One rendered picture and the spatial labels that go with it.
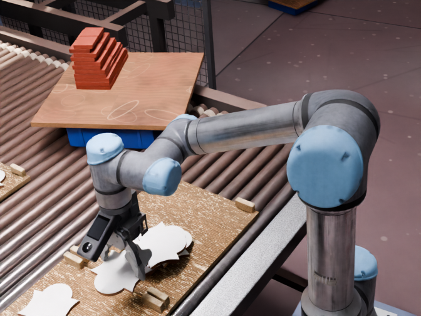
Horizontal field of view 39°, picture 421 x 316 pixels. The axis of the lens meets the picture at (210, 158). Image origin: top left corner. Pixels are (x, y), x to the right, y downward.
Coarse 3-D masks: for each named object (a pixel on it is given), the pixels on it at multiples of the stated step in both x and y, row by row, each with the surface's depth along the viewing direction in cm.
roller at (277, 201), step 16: (288, 192) 178; (272, 208) 173; (256, 224) 168; (240, 240) 163; (224, 256) 158; (240, 256) 161; (208, 272) 155; (224, 272) 156; (208, 288) 151; (192, 304) 147
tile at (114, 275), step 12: (120, 252) 144; (108, 264) 141; (120, 264) 140; (96, 276) 138; (108, 276) 138; (120, 276) 137; (132, 276) 137; (96, 288) 135; (108, 288) 135; (120, 288) 135; (132, 288) 134
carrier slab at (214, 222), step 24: (144, 192) 179; (192, 192) 178; (168, 216) 170; (192, 216) 169; (216, 216) 169; (240, 216) 168; (192, 240) 162; (216, 240) 161; (96, 264) 157; (192, 264) 155; (144, 288) 149; (168, 288) 149; (192, 288) 150
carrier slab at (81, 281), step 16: (48, 272) 156; (64, 272) 155; (80, 272) 155; (32, 288) 152; (80, 288) 151; (16, 304) 148; (80, 304) 147; (96, 304) 146; (112, 304) 146; (128, 304) 146
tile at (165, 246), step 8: (160, 232) 158; (144, 240) 156; (152, 240) 155; (160, 240) 155; (168, 240) 155; (176, 240) 155; (184, 240) 155; (144, 248) 153; (152, 248) 153; (160, 248) 153; (168, 248) 153; (176, 248) 153; (184, 248) 153; (152, 256) 151; (160, 256) 151; (168, 256) 150; (176, 256) 150; (152, 264) 149; (160, 264) 150
